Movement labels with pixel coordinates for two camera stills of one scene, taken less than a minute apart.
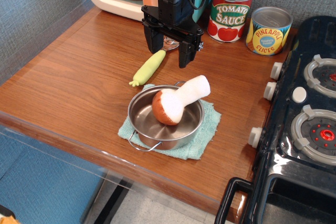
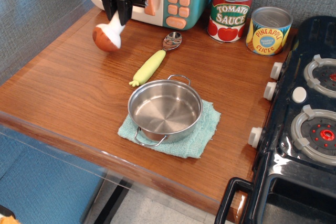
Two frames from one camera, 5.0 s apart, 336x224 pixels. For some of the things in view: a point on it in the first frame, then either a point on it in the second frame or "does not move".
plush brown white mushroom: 169,105 → 107,36
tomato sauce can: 231,3 does not move
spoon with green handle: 169,44 does not move
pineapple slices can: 268,30 does not move
